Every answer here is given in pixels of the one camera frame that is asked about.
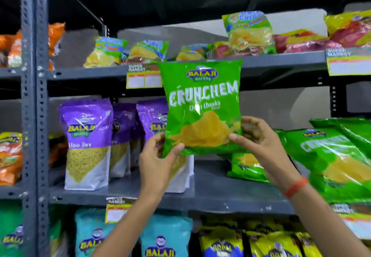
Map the person's right hand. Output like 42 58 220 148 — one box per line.
229 116 302 192

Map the person's left hand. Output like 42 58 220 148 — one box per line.
139 132 186 196

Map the person's left forearm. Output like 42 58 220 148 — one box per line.
91 190 166 257

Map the person's right forearm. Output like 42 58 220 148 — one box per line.
285 182 371 257

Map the purple sev packet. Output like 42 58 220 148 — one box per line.
59 99 114 191
136 98 195 194
109 103 140 178

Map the grey metal shelf rack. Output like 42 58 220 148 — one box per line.
35 0 371 257
0 0 37 257

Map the red wrist thread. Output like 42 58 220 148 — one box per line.
283 176 309 199

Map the yellow red price label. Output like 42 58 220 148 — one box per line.
126 63 163 89
331 203 371 240
326 47 371 76
105 197 137 224

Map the teal snack packet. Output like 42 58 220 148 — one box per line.
140 214 193 257
74 208 117 257

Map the red yellow snack packet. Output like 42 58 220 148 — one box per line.
273 29 343 54
324 9 371 48
212 41 232 59

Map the green yellow chips packet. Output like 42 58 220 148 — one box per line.
176 43 213 62
222 11 277 56
83 36 128 68
124 40 170 65

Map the yellow blue snack packet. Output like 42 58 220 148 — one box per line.
198 226 244 257
296 231 323 257
246 230 302 257

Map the orange yellow snack packet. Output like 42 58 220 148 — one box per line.
48 133 69 168
0 132 23 186

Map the green snack packet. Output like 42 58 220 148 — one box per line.
0 204 24 257
49 207 69 257

